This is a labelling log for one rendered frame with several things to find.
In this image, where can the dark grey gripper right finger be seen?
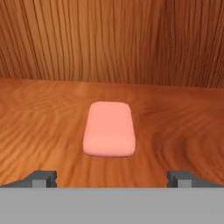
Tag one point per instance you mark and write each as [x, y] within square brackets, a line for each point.
[182, 176]

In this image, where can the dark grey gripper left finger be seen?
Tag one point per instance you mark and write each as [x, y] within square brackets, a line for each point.
[40, 176]

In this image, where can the pink bar soap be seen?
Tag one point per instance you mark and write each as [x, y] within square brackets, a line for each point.
[109, 129]

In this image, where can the wooden cabinet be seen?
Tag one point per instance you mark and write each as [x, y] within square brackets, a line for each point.
[112, 73]

